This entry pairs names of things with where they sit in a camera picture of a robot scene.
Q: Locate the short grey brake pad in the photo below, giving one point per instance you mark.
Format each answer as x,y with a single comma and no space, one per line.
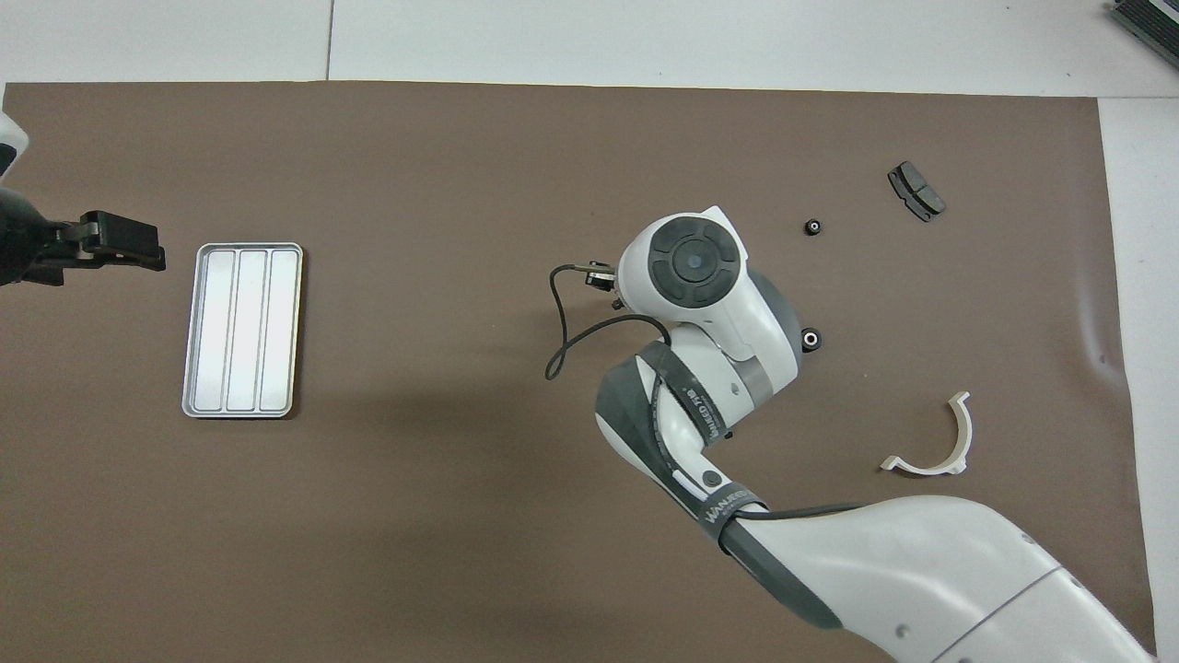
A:
916,191

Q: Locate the silver metal tray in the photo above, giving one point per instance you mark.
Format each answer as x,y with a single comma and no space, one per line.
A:
244,331

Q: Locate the dark ribbed device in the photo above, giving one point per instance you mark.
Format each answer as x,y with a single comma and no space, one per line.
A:
1151,23

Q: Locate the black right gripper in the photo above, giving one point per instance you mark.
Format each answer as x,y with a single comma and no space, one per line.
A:
603,279

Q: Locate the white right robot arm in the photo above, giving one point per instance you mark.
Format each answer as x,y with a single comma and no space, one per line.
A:
921,571

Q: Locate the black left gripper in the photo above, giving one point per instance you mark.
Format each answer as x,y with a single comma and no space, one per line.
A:
23,239

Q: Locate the brown table mat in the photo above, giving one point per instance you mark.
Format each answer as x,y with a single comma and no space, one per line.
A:
414,516

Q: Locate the white curved plastic bracket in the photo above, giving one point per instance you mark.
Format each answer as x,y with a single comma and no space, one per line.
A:
930,468

